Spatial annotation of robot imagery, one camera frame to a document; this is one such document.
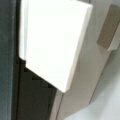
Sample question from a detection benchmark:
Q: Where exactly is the white drawer handle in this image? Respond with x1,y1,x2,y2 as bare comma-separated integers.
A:
19,0,93,92

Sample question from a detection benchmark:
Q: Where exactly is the black drawer box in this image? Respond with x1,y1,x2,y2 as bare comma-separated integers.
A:
0,0,120,120

